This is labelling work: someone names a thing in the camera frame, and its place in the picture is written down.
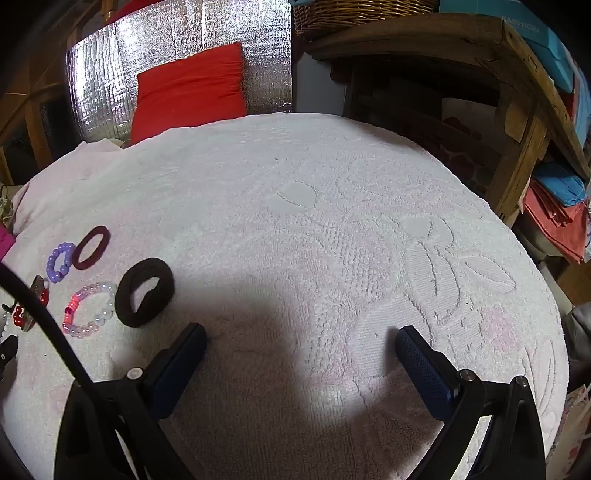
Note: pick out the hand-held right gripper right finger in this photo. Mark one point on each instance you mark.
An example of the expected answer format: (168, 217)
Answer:
(425, 374)

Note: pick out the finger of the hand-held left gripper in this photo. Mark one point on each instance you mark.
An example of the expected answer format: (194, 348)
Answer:
(6, 350)

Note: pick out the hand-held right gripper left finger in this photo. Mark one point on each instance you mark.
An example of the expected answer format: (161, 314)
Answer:
(178, 369)

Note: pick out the thick black scrunchie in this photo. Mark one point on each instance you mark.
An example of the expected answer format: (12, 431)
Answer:
(161, 277)

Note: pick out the pink pillow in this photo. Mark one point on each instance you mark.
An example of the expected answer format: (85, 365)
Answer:
(4, 244)

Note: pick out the camouflage cloth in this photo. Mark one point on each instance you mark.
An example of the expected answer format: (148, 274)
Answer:
(4, 203)

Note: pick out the paper gift bag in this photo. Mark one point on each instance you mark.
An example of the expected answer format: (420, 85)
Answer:
(575, 424)

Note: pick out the white bucket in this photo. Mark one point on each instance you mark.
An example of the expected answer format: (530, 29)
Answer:
(538, 240)

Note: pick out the white textured blanket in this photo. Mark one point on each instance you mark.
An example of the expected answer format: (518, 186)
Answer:
(300, 230)

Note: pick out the red folded cloth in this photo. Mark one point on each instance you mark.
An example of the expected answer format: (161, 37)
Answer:
(563, 226)

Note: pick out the blue folded cloth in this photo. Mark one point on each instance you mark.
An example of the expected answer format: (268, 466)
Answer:
(558, 184)

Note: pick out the floral print bag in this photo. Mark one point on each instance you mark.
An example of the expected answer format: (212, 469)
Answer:
(466, 138)

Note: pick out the wooden cabinet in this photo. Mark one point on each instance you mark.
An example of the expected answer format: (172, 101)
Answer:
(27, 106)

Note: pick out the red pillow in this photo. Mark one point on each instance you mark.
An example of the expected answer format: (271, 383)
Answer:
(189, 87)

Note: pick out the silver foil insulation sheet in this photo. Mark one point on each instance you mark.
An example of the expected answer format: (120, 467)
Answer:
(97, 78)

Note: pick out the wooden shelf unit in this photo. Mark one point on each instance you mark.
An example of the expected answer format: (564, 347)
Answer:
(461, 41)

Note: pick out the blue cardboard box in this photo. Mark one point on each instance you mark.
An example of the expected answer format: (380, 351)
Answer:
(540, 41)

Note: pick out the light wicker basket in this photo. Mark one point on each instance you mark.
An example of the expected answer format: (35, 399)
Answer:
(360, 14)

